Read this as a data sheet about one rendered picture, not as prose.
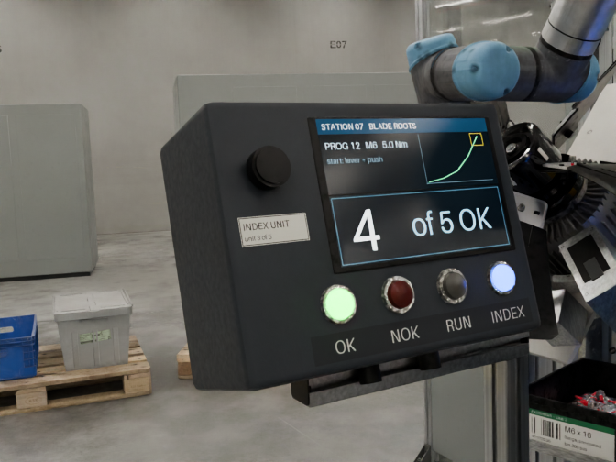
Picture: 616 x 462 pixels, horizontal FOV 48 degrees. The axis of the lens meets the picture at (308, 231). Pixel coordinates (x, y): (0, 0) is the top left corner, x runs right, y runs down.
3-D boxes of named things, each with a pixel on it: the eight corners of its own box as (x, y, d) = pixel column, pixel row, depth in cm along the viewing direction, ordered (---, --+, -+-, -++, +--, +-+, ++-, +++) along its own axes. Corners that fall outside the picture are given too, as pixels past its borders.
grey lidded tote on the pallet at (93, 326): (127, 339, 434) (124, 287, 431) (137, 364, 378) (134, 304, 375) (56, 348, 421) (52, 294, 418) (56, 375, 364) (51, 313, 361)
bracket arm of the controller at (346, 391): (506, 348, 67) (505, 317, 67) (530, 355, 64) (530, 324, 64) (291, 398, 55) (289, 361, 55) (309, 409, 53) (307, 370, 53)
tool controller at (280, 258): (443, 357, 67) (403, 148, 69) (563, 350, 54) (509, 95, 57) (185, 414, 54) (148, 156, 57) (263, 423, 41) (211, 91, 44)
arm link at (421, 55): (420, 43, 97) (393, 49, 105) (438, 118, 100) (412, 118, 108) (467, 27, 99) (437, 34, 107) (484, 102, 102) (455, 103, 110)
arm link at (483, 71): (547, 41, 91) (499, 49, 101) (472, 37, 87) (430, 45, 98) (543, 102, 92) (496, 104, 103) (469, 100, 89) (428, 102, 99)
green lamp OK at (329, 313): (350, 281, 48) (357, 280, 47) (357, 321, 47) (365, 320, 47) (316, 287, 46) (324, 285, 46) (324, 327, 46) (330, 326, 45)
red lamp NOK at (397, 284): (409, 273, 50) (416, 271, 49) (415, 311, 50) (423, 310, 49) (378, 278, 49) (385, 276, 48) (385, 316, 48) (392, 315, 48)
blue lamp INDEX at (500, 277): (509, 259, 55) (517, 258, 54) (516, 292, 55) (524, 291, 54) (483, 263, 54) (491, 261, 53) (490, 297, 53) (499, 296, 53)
